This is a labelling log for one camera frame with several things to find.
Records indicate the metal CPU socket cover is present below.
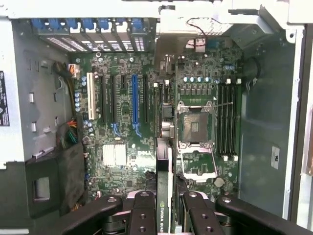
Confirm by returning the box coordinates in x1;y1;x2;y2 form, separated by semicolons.
179;147;219;184

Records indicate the silver chipset heatsink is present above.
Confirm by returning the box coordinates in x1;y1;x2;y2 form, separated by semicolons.
102;143;127;167

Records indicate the green Dell motherboard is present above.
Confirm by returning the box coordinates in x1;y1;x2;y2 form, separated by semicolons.
70;51;243;198

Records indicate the metal CPU socket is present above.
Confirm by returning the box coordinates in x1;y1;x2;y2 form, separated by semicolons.
177;99;218;149

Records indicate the white printed case label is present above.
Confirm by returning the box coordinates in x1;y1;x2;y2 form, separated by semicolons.
270;145;280;170

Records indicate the blue expansion slot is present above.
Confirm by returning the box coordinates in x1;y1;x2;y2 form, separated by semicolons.
131;74;140;131

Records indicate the long black expansion slot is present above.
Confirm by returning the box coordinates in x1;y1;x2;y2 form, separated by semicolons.
98;74;108;124
110;74;117;124
142;74;150;125

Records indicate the grey metal PC case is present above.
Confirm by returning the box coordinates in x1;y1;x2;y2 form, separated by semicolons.
0;0;313;235

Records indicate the white expansion slot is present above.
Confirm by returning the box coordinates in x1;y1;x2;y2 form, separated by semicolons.
86;71;96;121

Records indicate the black printed case label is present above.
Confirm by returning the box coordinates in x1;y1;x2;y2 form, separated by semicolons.
0;70;11;127

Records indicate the black sleeved cable bundle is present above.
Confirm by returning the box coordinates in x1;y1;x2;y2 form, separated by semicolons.
52;61;89;216

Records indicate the red and black wire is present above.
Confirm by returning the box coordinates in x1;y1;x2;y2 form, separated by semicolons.
186;17;208;50

